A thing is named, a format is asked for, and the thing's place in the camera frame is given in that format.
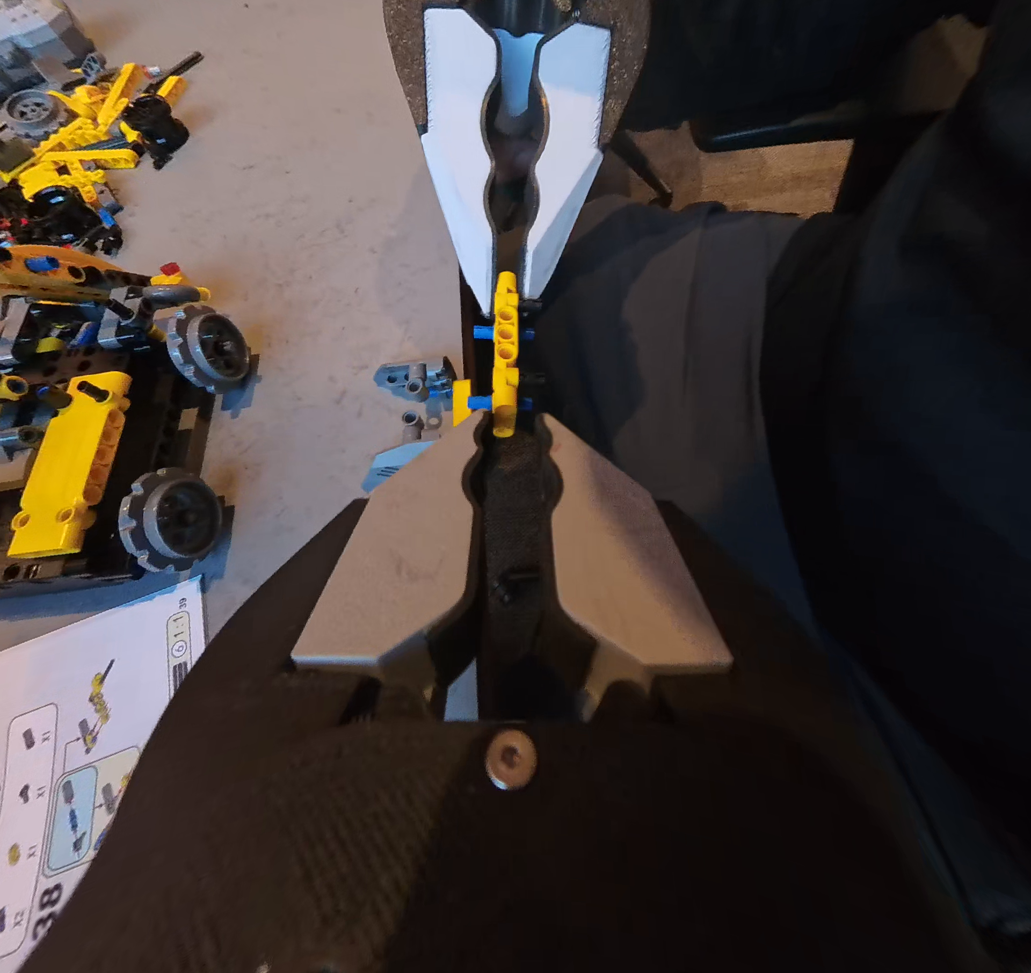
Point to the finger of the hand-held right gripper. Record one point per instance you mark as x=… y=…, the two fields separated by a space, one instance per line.
x=576 y=103
x=455 y=103

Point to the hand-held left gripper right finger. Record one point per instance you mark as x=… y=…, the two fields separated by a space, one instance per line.
x=620 y=570

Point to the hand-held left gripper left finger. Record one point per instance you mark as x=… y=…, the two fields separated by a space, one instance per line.
x=395 y=570

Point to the grey brick bucket assembly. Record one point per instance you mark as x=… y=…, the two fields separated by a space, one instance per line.
x=403 y=377

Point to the yellow brick panel with pins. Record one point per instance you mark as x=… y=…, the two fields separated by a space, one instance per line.
x=506 y=345

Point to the black office chair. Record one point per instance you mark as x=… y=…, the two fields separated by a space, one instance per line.
x=765 y=131

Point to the white building instruction booklet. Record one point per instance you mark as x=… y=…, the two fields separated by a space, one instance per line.
x=121 y=635

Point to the yellow black brick vehicle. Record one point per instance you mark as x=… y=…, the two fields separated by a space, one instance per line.
x=72 y=457

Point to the pile of loose brick pieces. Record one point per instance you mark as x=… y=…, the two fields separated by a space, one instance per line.
x=88 y=111

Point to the grey battery box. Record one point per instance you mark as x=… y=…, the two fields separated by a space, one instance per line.
x=40 y=30

